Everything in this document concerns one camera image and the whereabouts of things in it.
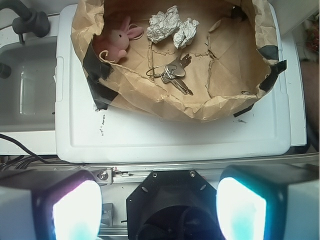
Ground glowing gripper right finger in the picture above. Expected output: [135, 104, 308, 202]
[216, 163, 320, 240]

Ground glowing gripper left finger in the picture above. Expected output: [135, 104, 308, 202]
[0, 169, 102, 240]

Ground silver keys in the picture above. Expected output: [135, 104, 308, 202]
[145, 53, 194, 96]

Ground grey sink basin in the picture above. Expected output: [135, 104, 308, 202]
[0, 36, 57, 133]

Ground brown paper bag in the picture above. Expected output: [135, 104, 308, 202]
[71, 0, 286, 123]

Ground pink plush bunny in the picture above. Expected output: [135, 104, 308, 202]
[92, 16, 144, 64]

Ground small crumpled white paper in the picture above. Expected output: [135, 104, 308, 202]
[173, 17, 200, 49]

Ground dark grey faucet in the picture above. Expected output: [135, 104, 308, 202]
[0, 0, 51, 45]

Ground crumpled white paper ball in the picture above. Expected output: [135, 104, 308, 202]
[146, 5, 182, 44]

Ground black cable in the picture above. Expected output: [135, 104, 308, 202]
[0, 133, 66, 173]

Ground aluminium rail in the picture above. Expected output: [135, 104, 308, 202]
[0, 152, 320, 186]

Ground black mounting bracket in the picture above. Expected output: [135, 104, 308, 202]
[126, 169, 224, 240]

